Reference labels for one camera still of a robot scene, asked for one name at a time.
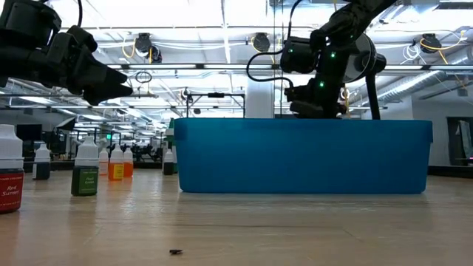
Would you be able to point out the black small bottle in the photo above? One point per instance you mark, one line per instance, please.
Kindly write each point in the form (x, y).
(168, 168)

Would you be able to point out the fruit green small bottle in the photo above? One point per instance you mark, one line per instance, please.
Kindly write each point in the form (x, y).
(85, 181)

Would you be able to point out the black framed window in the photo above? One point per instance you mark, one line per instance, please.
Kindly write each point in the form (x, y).
(452, 140)

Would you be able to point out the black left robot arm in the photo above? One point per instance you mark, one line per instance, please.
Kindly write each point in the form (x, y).
(26, 18)

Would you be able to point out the black metal frame stand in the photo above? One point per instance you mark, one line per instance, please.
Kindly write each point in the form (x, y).
(216, 95)

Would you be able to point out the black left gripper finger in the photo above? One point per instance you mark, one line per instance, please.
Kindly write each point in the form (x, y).
(96, 74)
(111, 94)

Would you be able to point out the red sunset small bottle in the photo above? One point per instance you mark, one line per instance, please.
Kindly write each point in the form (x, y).
(11, 188)

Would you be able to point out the dark blue small bottle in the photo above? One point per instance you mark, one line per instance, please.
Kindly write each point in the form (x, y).
(41, 170)

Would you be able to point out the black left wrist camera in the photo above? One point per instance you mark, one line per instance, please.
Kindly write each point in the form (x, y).
(82, 38)

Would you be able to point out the long ceiling light bar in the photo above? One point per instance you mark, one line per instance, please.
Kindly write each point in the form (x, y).
(166, 66)

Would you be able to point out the black angled light panel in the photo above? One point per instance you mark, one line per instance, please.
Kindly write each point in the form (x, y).
(67, 124)

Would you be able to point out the silver ventilation duct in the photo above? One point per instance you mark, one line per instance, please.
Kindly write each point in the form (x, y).
(406, 86)

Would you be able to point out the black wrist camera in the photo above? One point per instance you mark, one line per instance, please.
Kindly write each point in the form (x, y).
(303, 92)
(82, 38)

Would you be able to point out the small dark debris speck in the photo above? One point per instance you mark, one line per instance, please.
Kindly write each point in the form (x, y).
(176, 252)

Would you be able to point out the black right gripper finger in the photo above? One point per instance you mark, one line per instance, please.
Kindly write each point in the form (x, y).
(318, 110)

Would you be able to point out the grey ceiling pipe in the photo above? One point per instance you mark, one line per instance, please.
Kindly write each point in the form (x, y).
(144, 95)

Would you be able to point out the blue plastic bin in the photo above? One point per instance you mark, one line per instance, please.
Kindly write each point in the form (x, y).
(303, 155)

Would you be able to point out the black lamp post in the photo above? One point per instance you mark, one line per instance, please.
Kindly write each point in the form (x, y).
(374, 99)

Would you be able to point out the pale orange small bottle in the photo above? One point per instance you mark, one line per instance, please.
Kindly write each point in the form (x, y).
(103, 166)

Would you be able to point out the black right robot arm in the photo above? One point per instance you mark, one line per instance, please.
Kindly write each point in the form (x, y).
(343, 22)

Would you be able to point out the black monitor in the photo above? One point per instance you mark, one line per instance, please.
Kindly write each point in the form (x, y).
(31, 132)

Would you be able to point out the yellow label small bottle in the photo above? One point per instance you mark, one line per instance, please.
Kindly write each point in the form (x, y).
(116, 171)

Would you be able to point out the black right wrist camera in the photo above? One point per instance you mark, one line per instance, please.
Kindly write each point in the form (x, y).
(303, 92)

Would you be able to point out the white round disc lamp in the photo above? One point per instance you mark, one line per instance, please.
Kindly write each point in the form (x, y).
(364, 55)

